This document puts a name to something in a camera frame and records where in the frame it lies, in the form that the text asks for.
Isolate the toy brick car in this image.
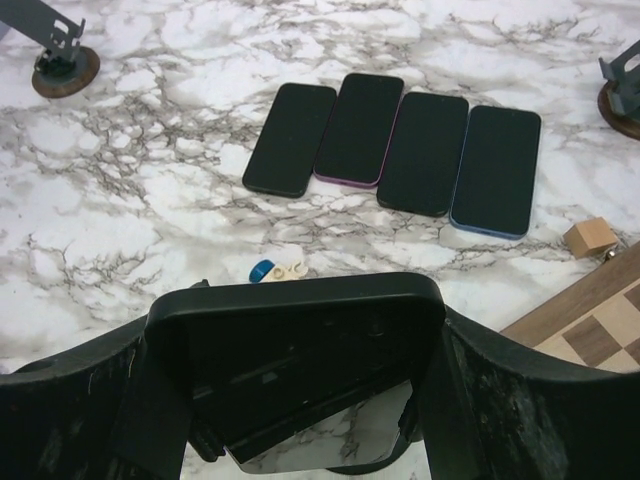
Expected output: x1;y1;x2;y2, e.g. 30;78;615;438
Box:
249;259;308;284

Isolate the black phone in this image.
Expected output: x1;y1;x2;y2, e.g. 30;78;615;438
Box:
242;83;337;198
144;272;445;469
376;92;469;217

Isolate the small wooden block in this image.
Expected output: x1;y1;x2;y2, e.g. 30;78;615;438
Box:
563;217;618;259

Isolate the wooden chessboard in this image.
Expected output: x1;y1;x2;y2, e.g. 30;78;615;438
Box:
501;244;639;373

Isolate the round wooden base stand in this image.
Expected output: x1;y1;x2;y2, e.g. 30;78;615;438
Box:
1;0;101;99

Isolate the blue-edged phone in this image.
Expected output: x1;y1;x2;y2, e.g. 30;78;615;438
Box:
449;105;541;240

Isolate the round wooden stand right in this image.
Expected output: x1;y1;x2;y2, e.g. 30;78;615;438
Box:
597;41;640;140

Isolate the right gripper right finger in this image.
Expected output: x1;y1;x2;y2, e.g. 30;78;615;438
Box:
418;314;639;479

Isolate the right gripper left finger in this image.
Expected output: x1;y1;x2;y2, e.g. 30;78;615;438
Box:
1;319;191;479

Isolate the black smartphone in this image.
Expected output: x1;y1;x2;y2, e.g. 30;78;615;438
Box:
314;73;404;188

